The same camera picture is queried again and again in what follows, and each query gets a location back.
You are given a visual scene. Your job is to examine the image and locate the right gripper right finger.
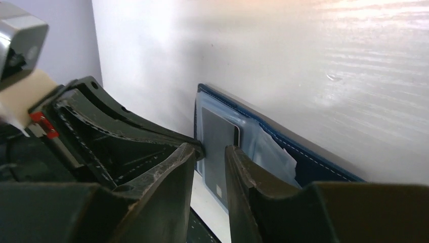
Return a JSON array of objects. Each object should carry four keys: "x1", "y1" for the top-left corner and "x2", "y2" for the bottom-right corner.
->
[{"x1": 225, "y1": 145, "x2": 428, "y2": 242}]

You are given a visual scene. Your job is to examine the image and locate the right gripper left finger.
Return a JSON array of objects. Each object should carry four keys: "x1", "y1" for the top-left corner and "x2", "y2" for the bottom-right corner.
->
[{"x1": 1, "y1": 143, "x2": 196, "y2": 242}]

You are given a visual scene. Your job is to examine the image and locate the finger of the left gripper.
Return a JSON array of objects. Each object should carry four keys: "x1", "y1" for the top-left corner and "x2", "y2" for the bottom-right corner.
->
[{"x1": 28, "y1": 76, "x2": 203, "y2": 188}]

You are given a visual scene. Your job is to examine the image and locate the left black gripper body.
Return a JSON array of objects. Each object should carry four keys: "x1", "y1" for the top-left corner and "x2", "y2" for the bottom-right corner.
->
[{"x1": 1, "y1": 124, "x2": 76, "y2": 182}]

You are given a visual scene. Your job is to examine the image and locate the grey chip credit card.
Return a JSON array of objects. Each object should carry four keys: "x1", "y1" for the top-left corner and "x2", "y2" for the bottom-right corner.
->
[{"x1": 202, "y1": 108, "x2": 240, "y2": 210}]

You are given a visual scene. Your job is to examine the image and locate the blue leather card holder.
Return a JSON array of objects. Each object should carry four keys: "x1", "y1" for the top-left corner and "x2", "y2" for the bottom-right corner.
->
[{"x1": 193, "y1": 83, "x2": 366, "y2": 215}]

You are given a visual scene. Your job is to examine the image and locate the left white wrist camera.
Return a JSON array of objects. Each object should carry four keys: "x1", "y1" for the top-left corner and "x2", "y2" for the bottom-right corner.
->
[{"x1": 1, "y1": 2, "x2": 58, "y2": 131}]

